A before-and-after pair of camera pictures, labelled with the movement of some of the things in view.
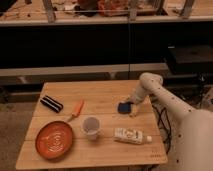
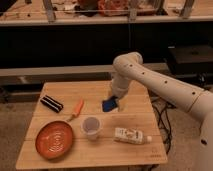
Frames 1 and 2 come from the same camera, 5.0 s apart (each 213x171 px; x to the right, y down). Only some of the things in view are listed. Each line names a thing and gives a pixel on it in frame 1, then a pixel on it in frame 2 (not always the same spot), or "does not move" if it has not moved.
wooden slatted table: x=90 y=123 does not move
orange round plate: x=54 y=140 does not move
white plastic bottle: x=131 y=135 does not move
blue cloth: x=125 y=107 → x=110 y=104
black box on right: x=188 y=60 does not move
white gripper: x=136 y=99 → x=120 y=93
